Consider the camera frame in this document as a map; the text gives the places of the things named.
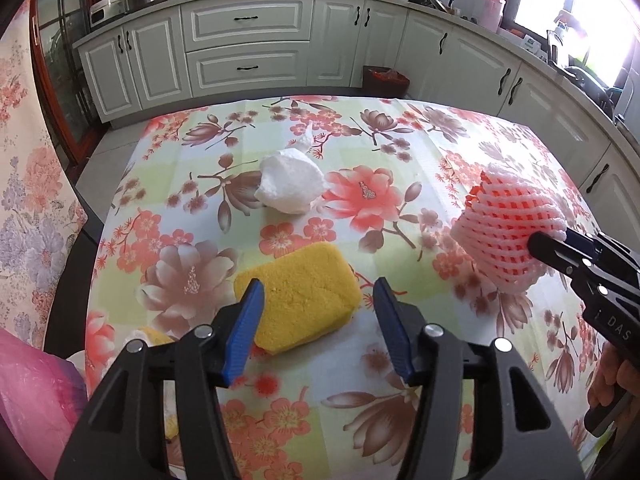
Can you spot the floral curtain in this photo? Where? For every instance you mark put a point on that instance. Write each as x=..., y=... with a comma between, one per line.
x=30, y=185

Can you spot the black pan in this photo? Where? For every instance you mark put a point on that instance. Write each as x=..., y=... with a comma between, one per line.
x=587, y=77

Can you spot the white rice cooker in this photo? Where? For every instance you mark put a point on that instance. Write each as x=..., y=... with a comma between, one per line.
x=106, y=10

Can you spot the pink thermos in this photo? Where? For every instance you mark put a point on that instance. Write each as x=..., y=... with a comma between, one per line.
x=492, y=10

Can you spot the person's right hand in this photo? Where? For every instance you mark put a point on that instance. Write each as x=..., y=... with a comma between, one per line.
x=606, y=375

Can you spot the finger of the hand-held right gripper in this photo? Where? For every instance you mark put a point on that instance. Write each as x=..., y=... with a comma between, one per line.
x=622, y=260
x=560, y=255

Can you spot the floral tablecloth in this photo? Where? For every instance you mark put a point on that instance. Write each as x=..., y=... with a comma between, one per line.
x=350, y=135

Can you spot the wooden framed glass door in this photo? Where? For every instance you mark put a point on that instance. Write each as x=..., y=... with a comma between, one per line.
x=65, y=60

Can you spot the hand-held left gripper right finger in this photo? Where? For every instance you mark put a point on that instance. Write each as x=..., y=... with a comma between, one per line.
x=395, y=330

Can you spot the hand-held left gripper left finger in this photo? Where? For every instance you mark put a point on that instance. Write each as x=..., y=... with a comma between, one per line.
x=247, y=325

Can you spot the pink trash bin with liner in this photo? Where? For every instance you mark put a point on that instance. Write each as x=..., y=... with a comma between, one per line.
x=35, y=400

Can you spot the pink foam fruit net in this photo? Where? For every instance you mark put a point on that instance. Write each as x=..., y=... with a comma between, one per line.
x=505, y=220

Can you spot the clear glass jug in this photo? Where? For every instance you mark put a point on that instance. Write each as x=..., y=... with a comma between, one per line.
x=556, y=45

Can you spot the dark red floor bin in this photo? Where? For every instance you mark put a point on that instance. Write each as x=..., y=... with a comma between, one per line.
x=382, y=80

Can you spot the kitchen window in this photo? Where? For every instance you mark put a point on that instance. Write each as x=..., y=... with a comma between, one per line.
x=575, y=10

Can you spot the large yellow sponge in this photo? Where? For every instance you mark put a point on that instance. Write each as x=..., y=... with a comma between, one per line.
x=305, y=290

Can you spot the white kitchen base cabinets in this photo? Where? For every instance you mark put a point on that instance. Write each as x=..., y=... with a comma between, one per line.
x=250, y=25

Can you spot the small yellow sponge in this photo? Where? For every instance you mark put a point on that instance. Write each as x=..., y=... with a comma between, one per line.
x=155, y=335

